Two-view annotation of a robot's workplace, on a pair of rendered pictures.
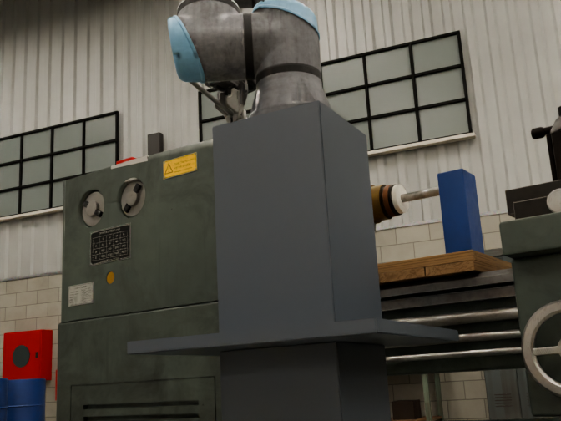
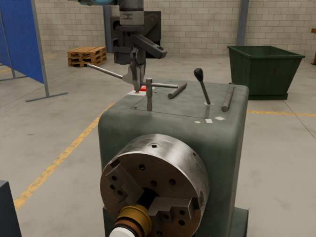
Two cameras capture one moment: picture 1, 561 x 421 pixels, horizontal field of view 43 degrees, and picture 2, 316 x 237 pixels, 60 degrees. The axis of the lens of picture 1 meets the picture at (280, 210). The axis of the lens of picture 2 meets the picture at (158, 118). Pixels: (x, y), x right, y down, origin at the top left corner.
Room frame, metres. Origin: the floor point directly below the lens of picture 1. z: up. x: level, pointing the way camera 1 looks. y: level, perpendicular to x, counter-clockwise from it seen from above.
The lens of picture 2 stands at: (1.58, -0.78, 1.59)
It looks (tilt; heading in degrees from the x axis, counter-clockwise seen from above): 22 degrees down; 76
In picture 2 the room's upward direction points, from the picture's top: straight up
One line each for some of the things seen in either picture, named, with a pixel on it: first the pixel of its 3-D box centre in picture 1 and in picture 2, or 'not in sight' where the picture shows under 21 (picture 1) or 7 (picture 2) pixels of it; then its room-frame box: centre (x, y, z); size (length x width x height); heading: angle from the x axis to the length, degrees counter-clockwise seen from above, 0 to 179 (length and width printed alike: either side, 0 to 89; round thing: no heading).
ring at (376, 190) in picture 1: (380, 203); (132, 225); (1.65, -0.24, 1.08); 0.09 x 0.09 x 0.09; 56
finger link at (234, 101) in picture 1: (232, 104); (130, 79); (1.70, 0.11, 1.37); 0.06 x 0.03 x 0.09; 146
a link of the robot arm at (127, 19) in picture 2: not in sight; (131, 19); (1.72, 0.12, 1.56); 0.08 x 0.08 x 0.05
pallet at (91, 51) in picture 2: not in sight; (88, 56); (1.51, 8.02, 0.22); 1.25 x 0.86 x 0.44; 70
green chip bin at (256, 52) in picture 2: not in sight; (258, 72); (4.74, 3.90, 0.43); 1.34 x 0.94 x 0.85; 79
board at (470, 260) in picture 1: (437, 277); not in sight; (1.58, -0.34, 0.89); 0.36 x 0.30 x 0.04; 146
